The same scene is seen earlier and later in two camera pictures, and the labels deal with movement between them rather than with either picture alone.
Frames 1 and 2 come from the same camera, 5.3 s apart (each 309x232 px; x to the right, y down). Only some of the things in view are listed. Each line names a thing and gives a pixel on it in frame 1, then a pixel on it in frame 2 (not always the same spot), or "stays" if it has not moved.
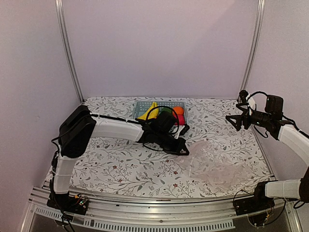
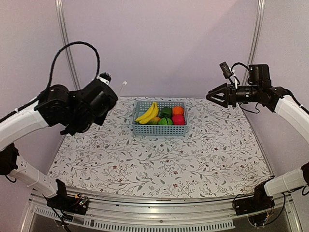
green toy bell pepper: x=166 y=108 stays
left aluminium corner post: x=59 y=7 stays
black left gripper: x=177 y=150 to x=101 y=120
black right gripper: x=238 y=118 to x=224 y=88
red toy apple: x=181 y=119 stays
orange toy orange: x=179 y=110 stays
